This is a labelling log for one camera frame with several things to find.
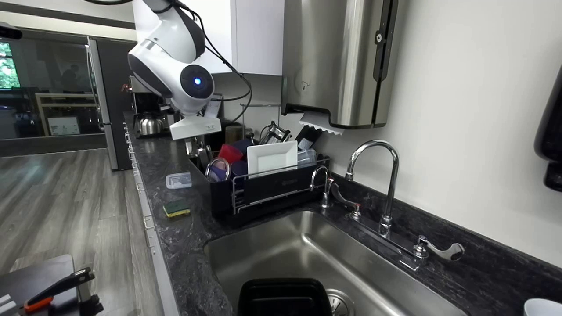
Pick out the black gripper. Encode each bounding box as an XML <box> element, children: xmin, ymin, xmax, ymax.
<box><xmin>186</xmin><ymin>135</ymin><xmax>209</xmax><ymax>157</ymax></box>

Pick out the black coffee machine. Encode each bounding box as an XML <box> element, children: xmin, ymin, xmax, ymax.
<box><xmin>128</xmin><ymin>74</ymin><xmax>179</xmax><ymax>139</ymax></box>

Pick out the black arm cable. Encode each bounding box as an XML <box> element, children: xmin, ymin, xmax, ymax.
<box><xmin>167</xmin><ymin>0</ymin><xmax>256</xmax><ymax>128</ymax></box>

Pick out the clear plastic tub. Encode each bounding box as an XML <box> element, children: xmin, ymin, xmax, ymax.
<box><xmin>295</xmin><ymin>146</ymin><xmax>320</xmax><ymax>169</ymax></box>

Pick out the chrome sink drain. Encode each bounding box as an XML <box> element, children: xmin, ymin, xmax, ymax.
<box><xmin>323</xmin><ymin>286</ymin><xmax>355</xmax><ymax>316</ymax></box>

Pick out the tall chrome faucet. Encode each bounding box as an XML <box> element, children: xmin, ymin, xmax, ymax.
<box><xmin>344</xmin><ymin>139</ymin><xmax>402</xmax><ymax>237</ymax></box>

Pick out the chrome faucet lever handle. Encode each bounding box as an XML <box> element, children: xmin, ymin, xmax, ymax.
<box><xmin>411</xmin><ymin>234</ymin><xmax>467</xmax><ymax>264</ymax></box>

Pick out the wooden shelf unit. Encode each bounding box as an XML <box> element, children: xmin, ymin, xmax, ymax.
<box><xmin>33</xmin><ymin>92</ymin><xmax>102</xmax><ymax>141</ymax></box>

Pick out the clear plastic container lid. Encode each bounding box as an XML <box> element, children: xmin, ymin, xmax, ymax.
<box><xmin>163</xmin><ymin>171</ymin><xmax>193</xmax><ymax>192</ymax></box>

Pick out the black dish rack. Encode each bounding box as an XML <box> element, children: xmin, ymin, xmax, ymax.
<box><xmin>190</xmin><ymin>120</ymin><xmax>330</xmax><ymax>230</ymax></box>

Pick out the green yellow sponge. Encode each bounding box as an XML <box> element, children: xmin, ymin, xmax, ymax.
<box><xmin>162</xmin><ymin>200</ymin><xmax>193</xmax><ymax>220</ymax></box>

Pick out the silver kettle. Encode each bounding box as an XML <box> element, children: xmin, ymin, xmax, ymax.
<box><xmin>135</xmin><ymin>114</ymin><xmax>169</xmax><ymax>139</ymax></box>

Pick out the black plastic food container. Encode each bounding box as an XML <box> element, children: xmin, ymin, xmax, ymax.
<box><xmin>235</xmin><ymin>276</ymin><xmax>334</xmax><ymax>316</ymax></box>

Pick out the white paper towel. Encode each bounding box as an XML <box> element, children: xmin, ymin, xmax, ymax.
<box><xmin>299</xmin><ymin>113</ymin><xmax>346</xmax><ymax>139</ymax></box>

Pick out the stainless paper towel dispenser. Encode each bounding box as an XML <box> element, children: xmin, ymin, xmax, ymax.
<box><xmin>281</xmin><ymin>0</ymin><xmax>400</xmax><ymax>130</ymax></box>

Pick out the black wall soap dispenser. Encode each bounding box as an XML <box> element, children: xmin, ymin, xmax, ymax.
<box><xmin>532</xmin><ymin>63</ymin><xmax>562</xmax><ymax>193</ymax></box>

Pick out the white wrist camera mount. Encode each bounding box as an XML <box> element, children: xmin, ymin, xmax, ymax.
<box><xmin>167</xmin><ymin>113</ymin><xmax>225</xmax><ymax>142</ymax></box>

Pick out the small chrome water tap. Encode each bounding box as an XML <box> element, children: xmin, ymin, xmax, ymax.
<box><xmin>307</xmin><ymin>165</ymin><xmax>365</xmax><ymax>221</ymax></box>

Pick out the small white bowl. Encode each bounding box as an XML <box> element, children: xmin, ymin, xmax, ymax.
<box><xmin>522</xmin><ymin>297</ymin><xmax>562</xmax><ymax>316</ymax></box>

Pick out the white square plate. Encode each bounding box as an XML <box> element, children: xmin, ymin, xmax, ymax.
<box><xmin>244</xmin><ymin>139</ymin><xmax>300</xmax><ymax>178</ymax></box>

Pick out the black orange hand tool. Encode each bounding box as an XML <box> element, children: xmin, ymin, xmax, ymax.
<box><xmin>21</xmin><ymin>265</ymin><xmax>97</xmax><ymax>313</ymax></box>

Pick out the blue round cup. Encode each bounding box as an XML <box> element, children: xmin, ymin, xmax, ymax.
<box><xmin>204</xmin><ymin>157</ymin><xmax>234</xmax><ymax>185</ymax></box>

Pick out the red plastic cup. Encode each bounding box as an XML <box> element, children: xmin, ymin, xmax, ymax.
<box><xmin>216</xmin><ymin>142</ymin><xmax>246</xmax><ymax>167</ymax></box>

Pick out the stainless steel sink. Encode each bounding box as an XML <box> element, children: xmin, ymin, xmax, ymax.
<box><xmin>202</xmin><ymin>207</ymin><xmax>471</xmax><ymax>316</ymax></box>

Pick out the wide white upper cabinet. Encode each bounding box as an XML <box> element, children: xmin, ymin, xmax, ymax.
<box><xmin>132</xmin><ymin>0</ymin><xmax>286</xmax><ymax>78</ymax></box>

